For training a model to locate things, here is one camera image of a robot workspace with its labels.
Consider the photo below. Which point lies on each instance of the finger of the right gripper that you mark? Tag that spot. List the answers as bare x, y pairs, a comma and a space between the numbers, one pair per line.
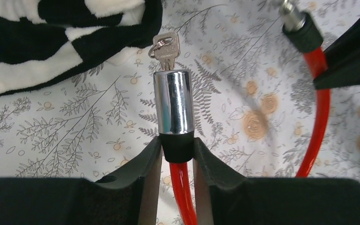
343, 58

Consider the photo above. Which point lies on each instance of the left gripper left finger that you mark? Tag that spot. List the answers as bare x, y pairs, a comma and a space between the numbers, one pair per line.
126, 196

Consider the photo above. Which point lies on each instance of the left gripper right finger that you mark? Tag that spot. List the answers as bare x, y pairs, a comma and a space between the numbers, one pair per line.
225, 197

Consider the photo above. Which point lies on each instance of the cable lock key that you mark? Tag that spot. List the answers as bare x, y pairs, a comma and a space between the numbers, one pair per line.
165, 49

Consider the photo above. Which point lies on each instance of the black white striped cloth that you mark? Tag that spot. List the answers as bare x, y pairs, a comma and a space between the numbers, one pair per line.
43, 42

